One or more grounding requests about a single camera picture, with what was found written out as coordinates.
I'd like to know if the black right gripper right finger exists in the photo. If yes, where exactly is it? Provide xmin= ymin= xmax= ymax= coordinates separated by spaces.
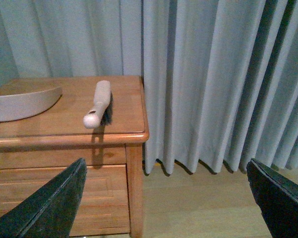
xmin=246 ymin=159 xmax=298 ymax=238

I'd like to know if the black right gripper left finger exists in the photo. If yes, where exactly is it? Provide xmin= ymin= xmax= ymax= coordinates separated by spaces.
xmin=0 ymin=158 xmax=87 ymax=238

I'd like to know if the beige hand brush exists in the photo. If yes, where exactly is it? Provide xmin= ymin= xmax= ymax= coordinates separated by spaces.
xmin=83 ymin=80 xmax=113 ymax=129

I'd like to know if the wooden nightstand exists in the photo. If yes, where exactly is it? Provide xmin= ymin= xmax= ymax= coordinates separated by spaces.
xmin=0 ymin=76 xmax=149 ymax=238

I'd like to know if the beige plastic dustpan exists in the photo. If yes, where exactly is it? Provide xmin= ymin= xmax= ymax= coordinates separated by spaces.
xmin=0 ymin=87 xmax=62 ymax=122

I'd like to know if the light blue curtain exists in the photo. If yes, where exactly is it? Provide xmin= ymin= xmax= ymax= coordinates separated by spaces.
xmin=0 ymin=0 xmax=298 ymax=174

